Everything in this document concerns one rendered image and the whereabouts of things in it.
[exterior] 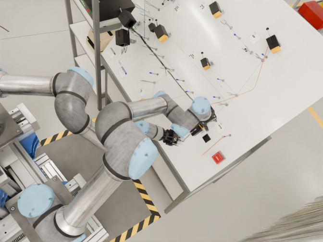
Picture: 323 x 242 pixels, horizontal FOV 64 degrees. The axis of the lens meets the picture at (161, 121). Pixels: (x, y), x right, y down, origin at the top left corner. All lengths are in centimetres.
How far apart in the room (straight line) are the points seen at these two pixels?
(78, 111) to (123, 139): 33
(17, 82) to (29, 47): 216
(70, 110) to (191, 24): 91
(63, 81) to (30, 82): 16
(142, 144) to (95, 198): 24
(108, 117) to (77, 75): 36
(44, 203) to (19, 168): 45
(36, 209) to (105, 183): 29
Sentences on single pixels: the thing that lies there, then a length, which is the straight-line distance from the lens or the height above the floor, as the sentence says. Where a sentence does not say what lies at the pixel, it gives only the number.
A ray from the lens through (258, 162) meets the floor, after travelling 294.
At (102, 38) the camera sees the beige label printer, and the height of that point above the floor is 83.
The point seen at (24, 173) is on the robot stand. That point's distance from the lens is 140.
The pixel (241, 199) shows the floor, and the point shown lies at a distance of 271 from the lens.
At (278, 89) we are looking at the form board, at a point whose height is 146.
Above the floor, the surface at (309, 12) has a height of 66.
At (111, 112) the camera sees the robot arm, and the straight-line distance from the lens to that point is 78.
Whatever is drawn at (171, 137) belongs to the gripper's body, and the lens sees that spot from 134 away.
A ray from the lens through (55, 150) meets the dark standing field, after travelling 259.
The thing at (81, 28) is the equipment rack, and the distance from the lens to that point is 254.
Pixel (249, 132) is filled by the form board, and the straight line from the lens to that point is 141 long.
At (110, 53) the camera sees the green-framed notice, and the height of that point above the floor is 93.
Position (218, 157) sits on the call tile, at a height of 112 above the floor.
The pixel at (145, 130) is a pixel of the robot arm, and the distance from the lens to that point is 122.
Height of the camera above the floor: 235
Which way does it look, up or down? 59 degrees down
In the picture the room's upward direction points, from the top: 21 degrees clockwise
